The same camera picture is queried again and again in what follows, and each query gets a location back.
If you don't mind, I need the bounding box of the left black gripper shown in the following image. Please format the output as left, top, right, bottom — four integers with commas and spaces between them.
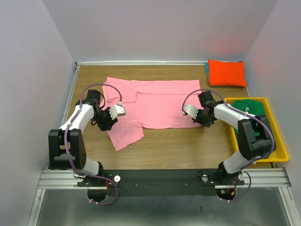
93, 106, 119, 131

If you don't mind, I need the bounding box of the pink t shirt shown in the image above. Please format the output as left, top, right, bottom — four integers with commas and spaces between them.
103, 77, 201, 152

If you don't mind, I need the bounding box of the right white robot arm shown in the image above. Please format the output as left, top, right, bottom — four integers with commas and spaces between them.
182, 89, 276, 185

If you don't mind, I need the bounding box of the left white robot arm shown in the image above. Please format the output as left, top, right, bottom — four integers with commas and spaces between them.
48, 89, 118, 186

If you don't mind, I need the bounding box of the folded orange t shirt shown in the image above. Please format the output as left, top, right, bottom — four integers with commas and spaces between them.
208, 59, 247, 87

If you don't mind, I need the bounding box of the green t shirt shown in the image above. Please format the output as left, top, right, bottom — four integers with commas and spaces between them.
231, 100, 265, 137

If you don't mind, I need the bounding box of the folded blue t shirt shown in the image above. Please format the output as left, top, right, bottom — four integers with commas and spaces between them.
205, 62, 209, 81

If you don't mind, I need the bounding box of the yellow plastic bin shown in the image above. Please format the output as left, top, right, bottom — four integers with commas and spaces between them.
225, 97, 289, 162

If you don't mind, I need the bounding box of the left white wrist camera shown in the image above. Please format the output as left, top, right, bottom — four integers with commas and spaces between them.
109, 101, 127, 120

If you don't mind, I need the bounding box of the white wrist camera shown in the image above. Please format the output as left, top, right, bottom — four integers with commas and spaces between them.
109, 101, 127, 120
182, 105, 199, 119

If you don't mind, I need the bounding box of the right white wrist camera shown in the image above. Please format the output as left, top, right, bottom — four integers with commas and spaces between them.
182, 105, 199, 119

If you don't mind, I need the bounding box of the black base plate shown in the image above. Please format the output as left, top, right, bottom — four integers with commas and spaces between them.
77, 169, 245, 202

